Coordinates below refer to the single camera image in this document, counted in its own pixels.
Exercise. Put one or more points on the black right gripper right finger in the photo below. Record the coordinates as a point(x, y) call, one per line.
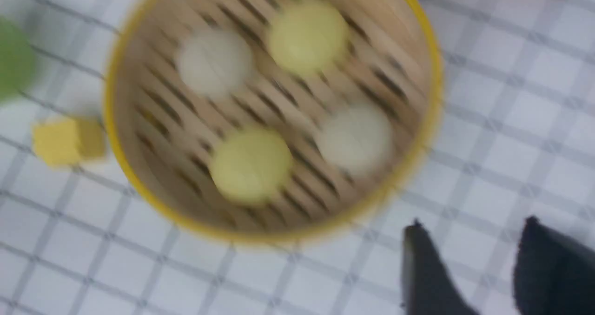
point(553, 274)

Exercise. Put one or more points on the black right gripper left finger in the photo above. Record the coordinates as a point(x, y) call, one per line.
point(427, 287)

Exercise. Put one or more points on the beige bun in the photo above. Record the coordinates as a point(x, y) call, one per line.
point(357, 138)

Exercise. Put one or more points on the yellow bun front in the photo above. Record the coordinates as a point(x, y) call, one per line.
point(251, 165)

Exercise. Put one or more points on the yellow bun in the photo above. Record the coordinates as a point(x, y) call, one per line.
point(307, 37)
point(251, 165)

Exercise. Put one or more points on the white bun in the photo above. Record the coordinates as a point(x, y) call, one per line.
point(215, 63)

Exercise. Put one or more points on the bamboo steamer tray yellow rim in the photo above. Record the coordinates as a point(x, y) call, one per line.
point(163, 136)

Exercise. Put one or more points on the white grid tablecloth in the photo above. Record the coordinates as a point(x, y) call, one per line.
point(517, 140)

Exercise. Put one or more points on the yellow foam cube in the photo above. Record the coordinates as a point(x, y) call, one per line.
point(66, 141)

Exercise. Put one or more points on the green toy apple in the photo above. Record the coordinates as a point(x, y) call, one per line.
point(18, 62)

